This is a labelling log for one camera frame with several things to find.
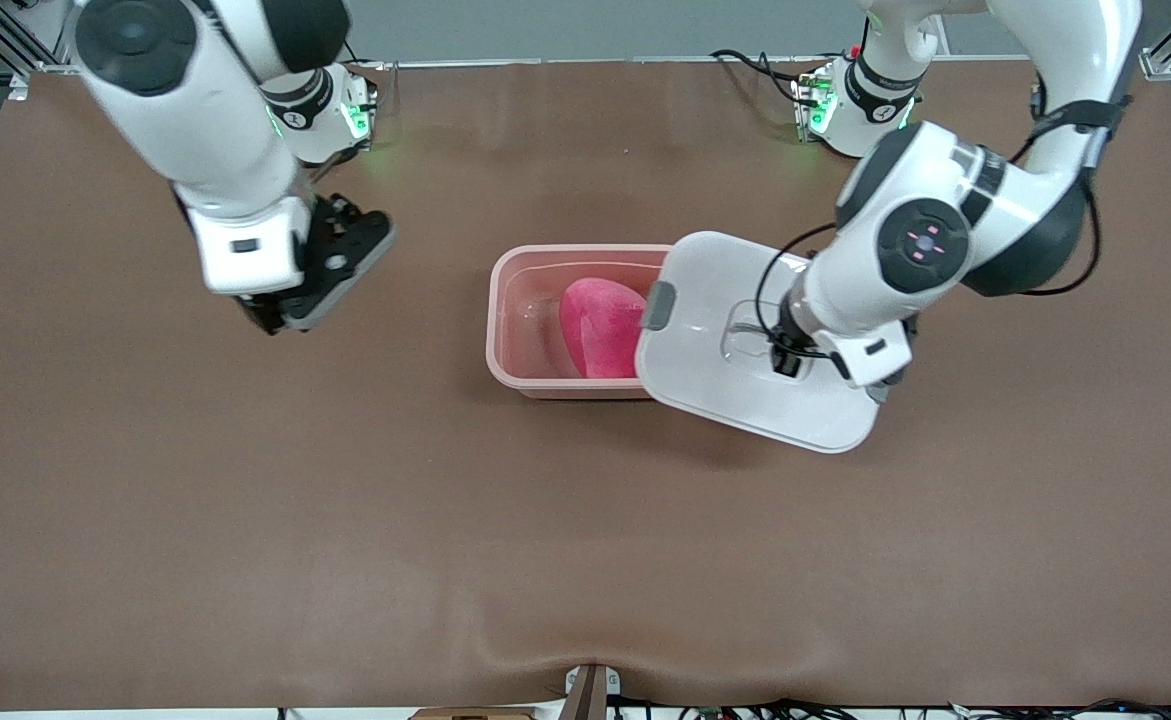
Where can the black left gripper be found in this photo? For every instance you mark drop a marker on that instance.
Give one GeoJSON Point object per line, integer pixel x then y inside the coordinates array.
{"type": "Point", "coordinates": [786, 352]}

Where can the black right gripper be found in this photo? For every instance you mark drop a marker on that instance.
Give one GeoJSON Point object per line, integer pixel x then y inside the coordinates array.
{"type": "Point", "coordinates": [269, 315]}

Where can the white lid with grey latches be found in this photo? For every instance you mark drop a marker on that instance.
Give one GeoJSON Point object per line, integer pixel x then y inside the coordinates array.
{"type": "Point", "coordinates": [745, 390]}

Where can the pink plush toy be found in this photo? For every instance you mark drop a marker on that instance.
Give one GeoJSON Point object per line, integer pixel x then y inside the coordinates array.
{"type": "Point", "coordinates": [600, 330]}

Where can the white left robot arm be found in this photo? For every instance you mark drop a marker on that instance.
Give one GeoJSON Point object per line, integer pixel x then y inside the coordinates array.
{"type": "Point", "coordinates": [1005, 190]}

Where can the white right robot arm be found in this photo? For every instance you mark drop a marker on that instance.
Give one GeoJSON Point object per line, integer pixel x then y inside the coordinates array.
{"type": "Point", "coordinates": [205, 140]}

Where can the pink translucent plastic box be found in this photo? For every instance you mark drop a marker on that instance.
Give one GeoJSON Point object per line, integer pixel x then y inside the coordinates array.
{"type": "Point", "coordinates": [520, 330]}

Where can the brown table mat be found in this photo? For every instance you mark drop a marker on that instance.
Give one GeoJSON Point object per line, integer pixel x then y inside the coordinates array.
{"type": "Point", "coordinates": [585, 550]}

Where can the metal table edge clamp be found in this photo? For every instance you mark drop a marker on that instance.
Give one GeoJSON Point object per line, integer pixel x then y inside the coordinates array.
{"type": "Point", "coordinates": [590, 690]}

